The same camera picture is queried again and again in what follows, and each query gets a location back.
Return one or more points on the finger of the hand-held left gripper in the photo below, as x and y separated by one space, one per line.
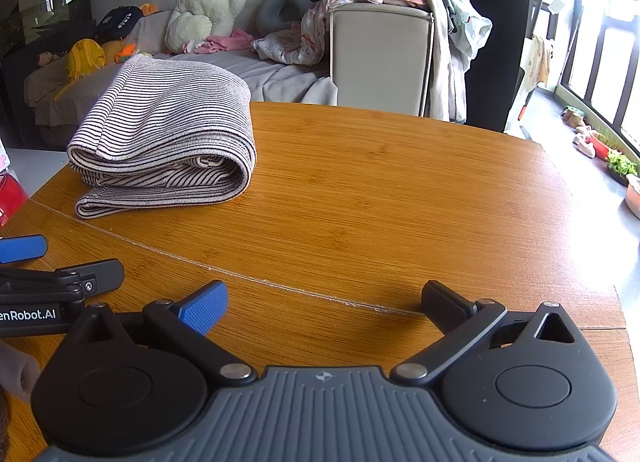
102 274
22 248

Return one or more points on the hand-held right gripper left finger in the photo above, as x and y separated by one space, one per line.
206 306

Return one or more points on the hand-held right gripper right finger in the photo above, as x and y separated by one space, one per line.
444 304

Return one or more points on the striped knit garment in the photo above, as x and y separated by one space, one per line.
165 117

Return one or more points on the pink clothes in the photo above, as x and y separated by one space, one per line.
225 42

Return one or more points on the pile of mixed clothes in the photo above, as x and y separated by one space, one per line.
450 27

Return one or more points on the red container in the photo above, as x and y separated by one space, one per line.
11 197

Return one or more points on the pink patterned packet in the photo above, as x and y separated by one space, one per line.
3 157

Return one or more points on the small doll toy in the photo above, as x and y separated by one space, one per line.
46 58

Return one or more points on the yellow backpack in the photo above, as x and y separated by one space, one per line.
82 59

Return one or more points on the pink slippers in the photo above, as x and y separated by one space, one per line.
582 144

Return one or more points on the pink basin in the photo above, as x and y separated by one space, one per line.
634 197

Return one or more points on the yellow orange duck plush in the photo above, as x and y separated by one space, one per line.
120 49

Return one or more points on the red basin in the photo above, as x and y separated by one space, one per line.
598 146

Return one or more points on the tray of green plants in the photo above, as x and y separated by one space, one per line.
621 167

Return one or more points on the sofa with grey cover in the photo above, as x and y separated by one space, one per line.
285 82

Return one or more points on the glass fish tank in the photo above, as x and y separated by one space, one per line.
45 7

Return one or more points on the black cap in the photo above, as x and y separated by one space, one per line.
117 22

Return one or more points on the beige upholstered chair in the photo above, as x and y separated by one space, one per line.
380 57

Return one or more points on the hanging beige cloth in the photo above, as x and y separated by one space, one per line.
541 59

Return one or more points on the small orange yellow plush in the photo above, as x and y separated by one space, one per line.
148 9

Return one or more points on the floral patterned cloth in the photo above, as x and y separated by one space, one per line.
290 47

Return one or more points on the white plush duck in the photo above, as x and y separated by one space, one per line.
205 2

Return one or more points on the black framed window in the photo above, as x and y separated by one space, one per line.
617 67

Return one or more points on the white upright floor cleaner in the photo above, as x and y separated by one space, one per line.
537 17

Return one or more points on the grey neck pillow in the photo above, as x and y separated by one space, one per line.
280 4

